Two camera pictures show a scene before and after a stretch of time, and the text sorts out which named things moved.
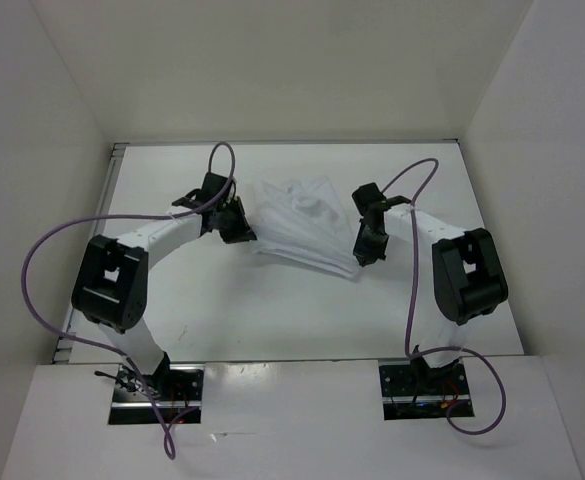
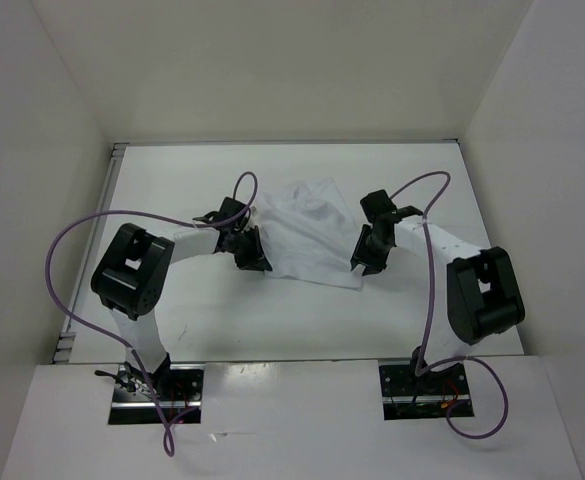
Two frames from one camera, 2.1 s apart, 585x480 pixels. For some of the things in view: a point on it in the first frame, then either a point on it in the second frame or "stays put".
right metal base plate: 416,392 stays put
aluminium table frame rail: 100,197 stays put
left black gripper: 241,232 → 255,260
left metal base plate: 178,389 stays put
